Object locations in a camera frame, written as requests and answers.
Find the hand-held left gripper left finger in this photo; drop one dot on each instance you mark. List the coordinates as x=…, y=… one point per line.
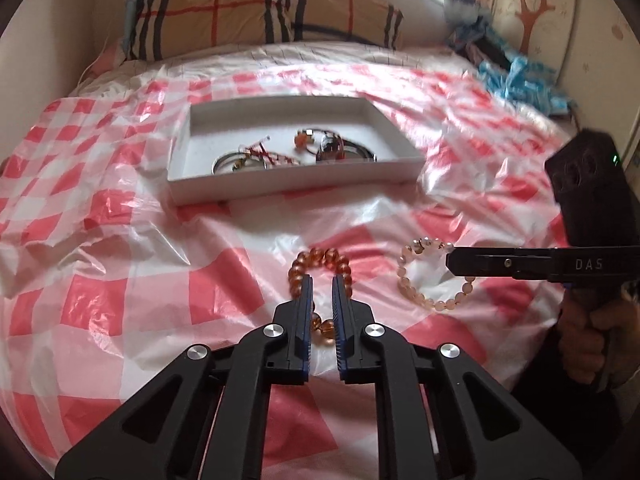
x=306, y=310

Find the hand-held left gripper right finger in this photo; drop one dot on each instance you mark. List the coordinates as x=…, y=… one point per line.
x=340, y=310

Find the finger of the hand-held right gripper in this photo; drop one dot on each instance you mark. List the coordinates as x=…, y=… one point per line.
x=500, y=262

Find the white cardboard box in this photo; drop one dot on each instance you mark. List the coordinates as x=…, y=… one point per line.
x=280, y=115

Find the person's right hand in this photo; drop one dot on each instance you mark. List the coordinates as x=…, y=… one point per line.
x=580, y=345

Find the crumpled blue white cloth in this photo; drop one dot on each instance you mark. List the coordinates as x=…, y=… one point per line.
x=520, y=85

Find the small silver bangle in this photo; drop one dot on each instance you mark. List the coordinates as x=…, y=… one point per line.
x=218, y=164

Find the red white checkered plastic sheet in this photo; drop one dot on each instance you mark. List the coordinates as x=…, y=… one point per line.
x=125, y=240

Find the plaid pillow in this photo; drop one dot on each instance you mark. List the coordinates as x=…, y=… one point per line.
x=200, y=15
x=340, y=15

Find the pink cloth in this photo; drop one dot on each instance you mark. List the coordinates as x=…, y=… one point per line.
x=107, y=62

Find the brown tree wall sticker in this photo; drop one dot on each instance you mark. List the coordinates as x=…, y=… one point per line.
x=530, y=10

